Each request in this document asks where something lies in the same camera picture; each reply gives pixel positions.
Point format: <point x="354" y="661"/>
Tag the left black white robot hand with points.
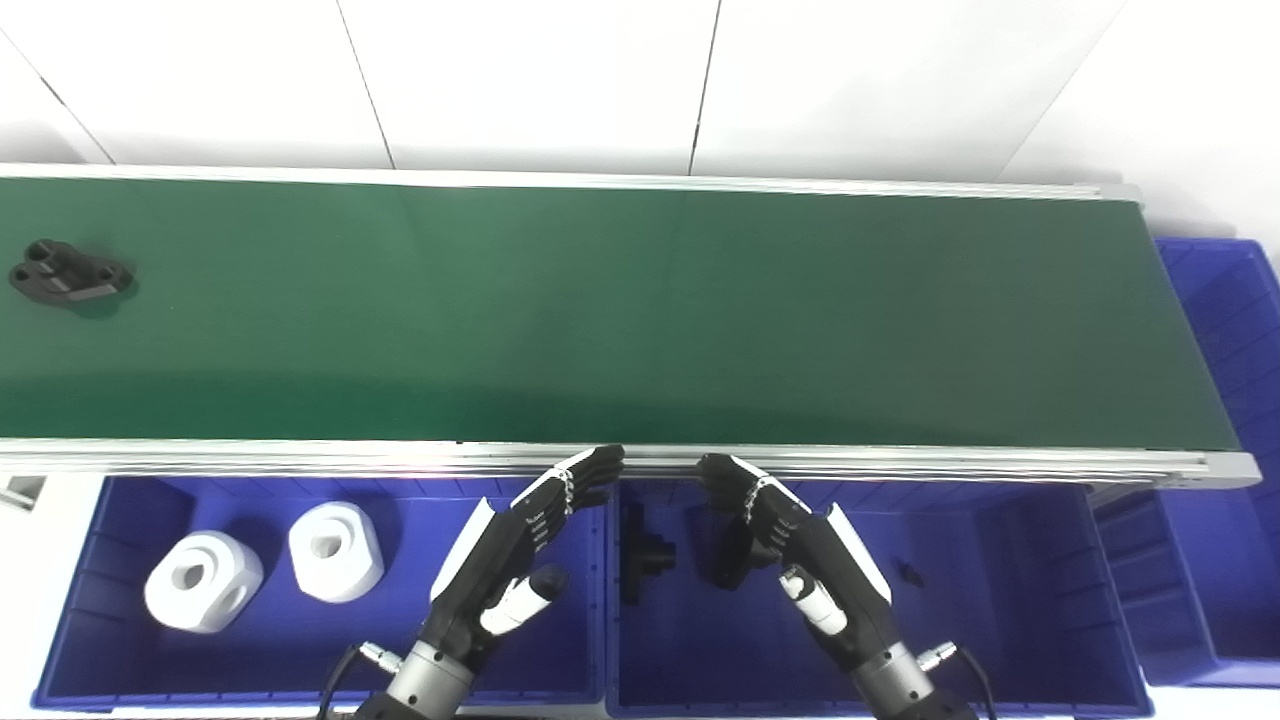
<point x="500" y="560"/>

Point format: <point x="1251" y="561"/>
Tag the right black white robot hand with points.
<point x="835" y="580"/>

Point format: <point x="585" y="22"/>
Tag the black flanged part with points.
<point x="640" y="555"/>
<point x="732" y="560"/>
<point x="66" y="272"/>

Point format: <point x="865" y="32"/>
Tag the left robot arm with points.
<point x="425" y="685"/>

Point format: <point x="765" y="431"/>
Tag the white block part with holes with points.
<point x="215" y="600"/>
<point x="350" y="570"/>

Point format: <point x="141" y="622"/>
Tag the blue bin with black parts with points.
<point x="1000" y="620"/>

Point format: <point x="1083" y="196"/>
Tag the blue bin with white parts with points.
<point x="300" y="650"/>

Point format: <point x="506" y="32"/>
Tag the green conveyor belt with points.
<point x="300" y="458"/>
<point x="640" y="320"/>

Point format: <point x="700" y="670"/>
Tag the empty blue bin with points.
<point x="1225" y="330"/>

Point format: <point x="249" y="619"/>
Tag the aluminium conveyor leg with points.
<point x="20" y="492"/>

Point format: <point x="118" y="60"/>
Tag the small black piece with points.
<point x="908" y="573"/>

